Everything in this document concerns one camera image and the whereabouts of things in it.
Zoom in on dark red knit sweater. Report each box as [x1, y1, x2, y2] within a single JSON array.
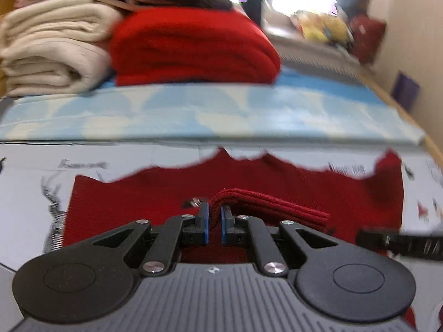
[[61, 147, 418, 325]]

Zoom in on grey printed bed sheet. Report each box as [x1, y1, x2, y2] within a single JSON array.
[[0, 48, 443, 332]]

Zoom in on purple box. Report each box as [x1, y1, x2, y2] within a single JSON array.
[[391, 72, 421, 112]]

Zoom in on light blue patterned blanket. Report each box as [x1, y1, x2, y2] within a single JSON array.
[[1, 68, 425, 146]]

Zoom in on dark red cushion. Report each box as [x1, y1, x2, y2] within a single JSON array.
[[349, 15, 387, 64]]

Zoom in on folded cream quilt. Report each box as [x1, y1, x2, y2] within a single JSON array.
[[1, 0, 123, 97]]

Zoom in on yellow plush toys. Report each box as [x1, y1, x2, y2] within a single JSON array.
[[290, 11, 353, 43]]

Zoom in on folded red blanket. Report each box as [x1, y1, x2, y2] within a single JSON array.
[[110, 7, 281, 86]]

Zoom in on wooden bed frame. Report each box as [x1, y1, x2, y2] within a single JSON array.
[[357, 74, 443, 168]]

